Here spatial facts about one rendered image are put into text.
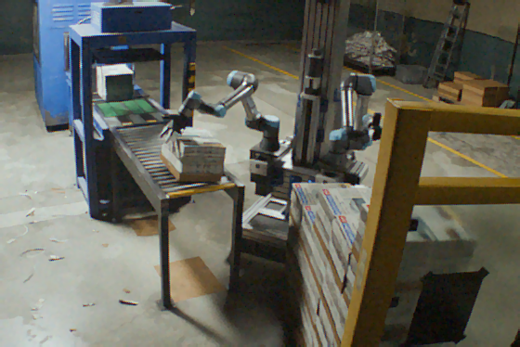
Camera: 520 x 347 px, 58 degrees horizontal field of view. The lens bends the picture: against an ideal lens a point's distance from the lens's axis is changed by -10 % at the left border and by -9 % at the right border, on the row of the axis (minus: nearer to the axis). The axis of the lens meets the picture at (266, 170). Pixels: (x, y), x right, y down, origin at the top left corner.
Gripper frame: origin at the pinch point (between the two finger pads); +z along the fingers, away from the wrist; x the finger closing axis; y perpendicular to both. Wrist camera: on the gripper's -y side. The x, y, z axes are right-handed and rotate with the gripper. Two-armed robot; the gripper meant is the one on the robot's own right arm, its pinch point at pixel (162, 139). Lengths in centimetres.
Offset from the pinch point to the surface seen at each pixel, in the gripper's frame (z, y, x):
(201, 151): -7.7, 17.4, -18.3
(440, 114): -62, -42, -205
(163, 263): 63, 32, -27
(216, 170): -2.6, 33.2, -18.5
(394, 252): -28, -25, -203
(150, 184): 26.4, 5.8, -7.4
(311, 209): -17, 64, -74
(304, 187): -23, 73, -49
